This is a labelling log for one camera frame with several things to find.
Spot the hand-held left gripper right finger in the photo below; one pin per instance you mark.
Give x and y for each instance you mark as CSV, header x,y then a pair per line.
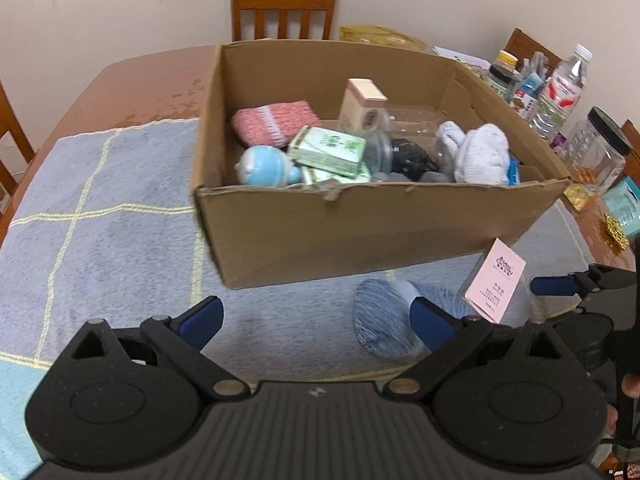
x,y
432,327

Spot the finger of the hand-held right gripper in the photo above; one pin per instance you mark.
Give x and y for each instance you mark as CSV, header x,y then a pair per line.
x,y
552,286

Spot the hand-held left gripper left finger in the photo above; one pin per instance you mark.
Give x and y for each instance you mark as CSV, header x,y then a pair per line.
x,y
202,322

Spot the blue knit sock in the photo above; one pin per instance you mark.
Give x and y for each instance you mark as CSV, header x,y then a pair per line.
x,y
385,310

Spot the small pink-beige carton box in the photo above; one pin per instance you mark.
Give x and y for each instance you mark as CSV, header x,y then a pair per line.
x,y
497,280

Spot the brown cardboard box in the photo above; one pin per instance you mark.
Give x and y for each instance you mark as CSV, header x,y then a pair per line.
x,y
350,230

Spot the grey toy figure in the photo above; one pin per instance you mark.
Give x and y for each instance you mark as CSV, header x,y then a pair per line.
x,y
430,177

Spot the blue white toy figurine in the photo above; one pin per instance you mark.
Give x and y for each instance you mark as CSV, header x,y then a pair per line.
x,y
267,167

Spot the clear jar with black contents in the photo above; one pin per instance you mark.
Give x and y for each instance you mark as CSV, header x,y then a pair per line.
x,y
410,157

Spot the white green patterned box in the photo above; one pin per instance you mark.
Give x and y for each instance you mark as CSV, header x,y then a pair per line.
x,y
325,176
325,150

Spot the pink knit sock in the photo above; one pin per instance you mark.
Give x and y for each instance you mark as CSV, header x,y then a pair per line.
x,y
275,120

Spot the beige small carton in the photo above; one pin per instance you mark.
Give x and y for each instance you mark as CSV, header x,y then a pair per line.
x,y
362,105

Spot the person's right hand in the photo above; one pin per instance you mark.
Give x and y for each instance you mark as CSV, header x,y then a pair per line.
x,y
632,384

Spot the gold snowflake ornament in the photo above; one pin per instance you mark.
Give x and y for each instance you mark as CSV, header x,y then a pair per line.
x,y
615,232

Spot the gold foil packet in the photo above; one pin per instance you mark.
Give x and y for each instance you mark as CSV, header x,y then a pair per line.
x,y
576,195

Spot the teal packet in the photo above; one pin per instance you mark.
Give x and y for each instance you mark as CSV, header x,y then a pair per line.
x,y
625,205

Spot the blue checked towel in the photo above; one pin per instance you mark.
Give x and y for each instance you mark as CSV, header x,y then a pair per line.
x,y
100,240

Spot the large jar with black lid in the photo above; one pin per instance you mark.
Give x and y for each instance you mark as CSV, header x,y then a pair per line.
x,y
600,152

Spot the clear water bottle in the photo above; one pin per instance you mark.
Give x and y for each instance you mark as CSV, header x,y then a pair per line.
x,y
560,92

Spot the yellow-lidded small bottle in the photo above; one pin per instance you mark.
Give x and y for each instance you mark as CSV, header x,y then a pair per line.
x,y
505,58

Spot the white papers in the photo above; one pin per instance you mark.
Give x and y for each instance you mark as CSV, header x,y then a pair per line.
x,y
460,56

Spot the yellow tissue pack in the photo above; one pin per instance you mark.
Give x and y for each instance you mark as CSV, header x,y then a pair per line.
x,y
385,37

